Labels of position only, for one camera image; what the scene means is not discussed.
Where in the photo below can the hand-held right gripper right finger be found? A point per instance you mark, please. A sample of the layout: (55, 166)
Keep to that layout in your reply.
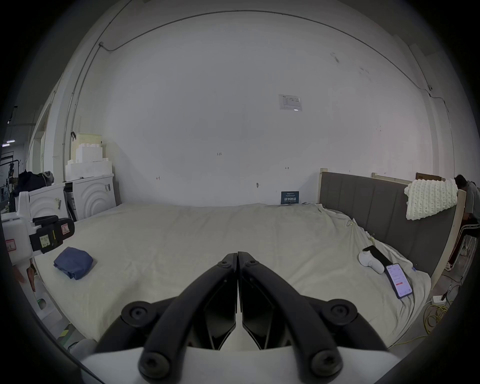
(300, 318)

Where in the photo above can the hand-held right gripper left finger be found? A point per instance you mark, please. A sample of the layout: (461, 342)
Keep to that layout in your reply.
(176, 318)

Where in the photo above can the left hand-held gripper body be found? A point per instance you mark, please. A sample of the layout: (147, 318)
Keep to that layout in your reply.
(18, 232)

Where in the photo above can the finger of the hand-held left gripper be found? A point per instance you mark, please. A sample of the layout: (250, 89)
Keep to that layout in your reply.
(56, 234)
(47, 220)

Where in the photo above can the person's left hand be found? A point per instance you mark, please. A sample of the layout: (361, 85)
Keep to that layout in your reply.
(31, 279)

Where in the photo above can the white washing machine with black bag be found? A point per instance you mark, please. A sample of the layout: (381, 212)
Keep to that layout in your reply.
(45, 202)

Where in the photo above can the dark blue folded garment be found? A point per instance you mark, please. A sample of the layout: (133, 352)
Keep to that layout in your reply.
(73, 264)

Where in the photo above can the white washing machine with foam blocks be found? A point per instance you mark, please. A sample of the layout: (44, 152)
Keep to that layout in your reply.
(93, 195)

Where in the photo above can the bed with beige sheet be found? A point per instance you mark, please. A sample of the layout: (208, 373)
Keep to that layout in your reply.
(187, 243)

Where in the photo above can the white hand controller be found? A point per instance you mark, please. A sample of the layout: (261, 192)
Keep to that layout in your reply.
(369, 261)

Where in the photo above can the black flat device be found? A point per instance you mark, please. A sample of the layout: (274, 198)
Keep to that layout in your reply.
(380, 257)

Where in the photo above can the smartphone with lit screen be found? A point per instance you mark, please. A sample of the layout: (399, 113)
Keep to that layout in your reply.
(399, 282)

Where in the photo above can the grey padded headboard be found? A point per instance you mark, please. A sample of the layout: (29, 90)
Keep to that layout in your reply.
(375, 210)

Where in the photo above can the white power strip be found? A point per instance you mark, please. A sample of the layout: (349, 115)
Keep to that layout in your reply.
(438, 299)

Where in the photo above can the white knitted blanket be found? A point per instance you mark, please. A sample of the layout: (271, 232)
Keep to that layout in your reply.
(431, 198)

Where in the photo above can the dark blue wall sign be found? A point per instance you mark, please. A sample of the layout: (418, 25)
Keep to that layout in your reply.
(290, 197)

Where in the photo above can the white paper wall notice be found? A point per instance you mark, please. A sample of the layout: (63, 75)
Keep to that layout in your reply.
(290, 102)

